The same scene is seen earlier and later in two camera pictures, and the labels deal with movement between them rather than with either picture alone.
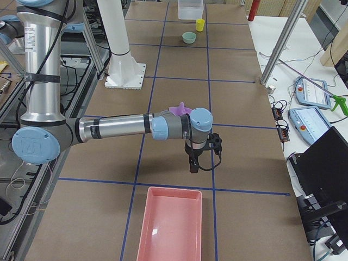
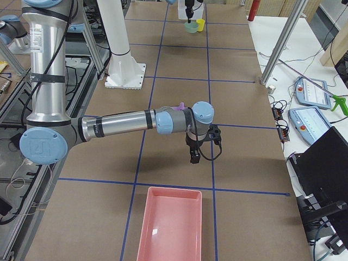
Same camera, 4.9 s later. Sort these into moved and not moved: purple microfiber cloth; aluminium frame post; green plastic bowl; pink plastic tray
Moved: green plastic bowl
Not moved: pink plastic tray; purple microfiber cloth; aluminium frame post
